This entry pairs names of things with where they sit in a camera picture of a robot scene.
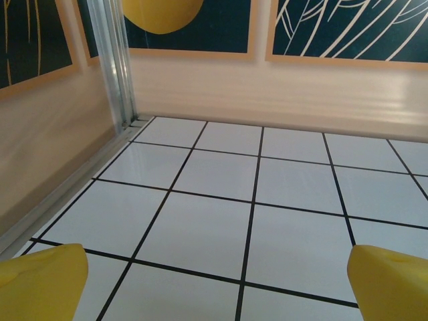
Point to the teal panel, fern, yellow oval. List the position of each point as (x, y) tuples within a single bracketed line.
[(200, 26)]

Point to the aluminium side rail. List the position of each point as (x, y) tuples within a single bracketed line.
[(67, 187)]

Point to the aluminium corner post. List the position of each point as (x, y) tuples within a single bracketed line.
[(113, 60)]

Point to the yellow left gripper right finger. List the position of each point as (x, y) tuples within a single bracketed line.
[(394, 291)]

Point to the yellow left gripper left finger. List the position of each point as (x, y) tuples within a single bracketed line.
[(40, 287)]

